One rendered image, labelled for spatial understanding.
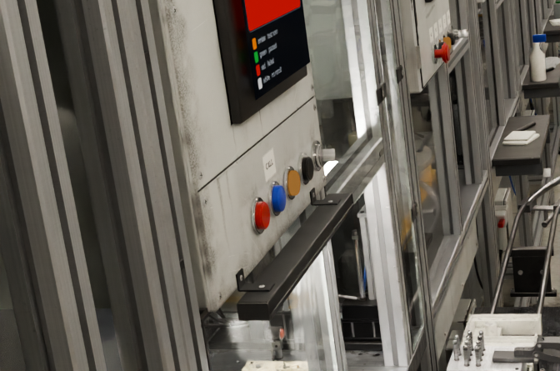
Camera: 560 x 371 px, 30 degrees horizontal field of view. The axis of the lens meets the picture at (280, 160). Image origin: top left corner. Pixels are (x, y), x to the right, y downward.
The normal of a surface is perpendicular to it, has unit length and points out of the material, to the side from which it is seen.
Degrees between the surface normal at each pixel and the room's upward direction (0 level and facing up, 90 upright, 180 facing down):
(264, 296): 0
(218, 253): 90
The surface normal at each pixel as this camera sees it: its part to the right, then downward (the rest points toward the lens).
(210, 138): 0.95, -0.05
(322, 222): -0.14, -0.96
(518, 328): -0.29, 0.28
